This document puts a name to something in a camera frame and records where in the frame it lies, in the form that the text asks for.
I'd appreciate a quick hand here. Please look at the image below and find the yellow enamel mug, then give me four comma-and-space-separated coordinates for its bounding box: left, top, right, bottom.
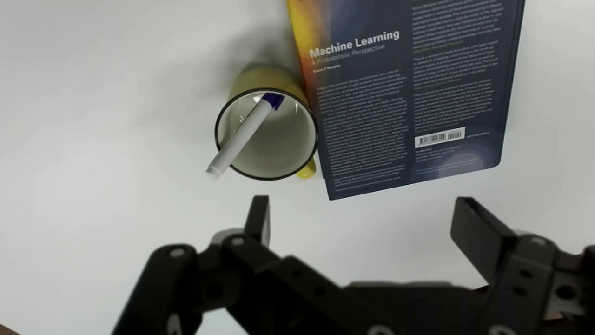
213, 62, 317, 180

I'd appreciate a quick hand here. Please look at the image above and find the blue and white marker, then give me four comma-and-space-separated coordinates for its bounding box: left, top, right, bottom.
206, 92, 284, 178

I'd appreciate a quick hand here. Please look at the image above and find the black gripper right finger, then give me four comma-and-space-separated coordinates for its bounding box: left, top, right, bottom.
449, 196, 516, 282

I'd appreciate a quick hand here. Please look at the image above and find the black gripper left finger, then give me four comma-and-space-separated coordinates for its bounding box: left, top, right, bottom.
243, 195, 271, 245

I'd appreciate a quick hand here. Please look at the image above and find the dark blue hardcover book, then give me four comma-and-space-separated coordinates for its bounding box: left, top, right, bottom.
286, 0, 526, 198

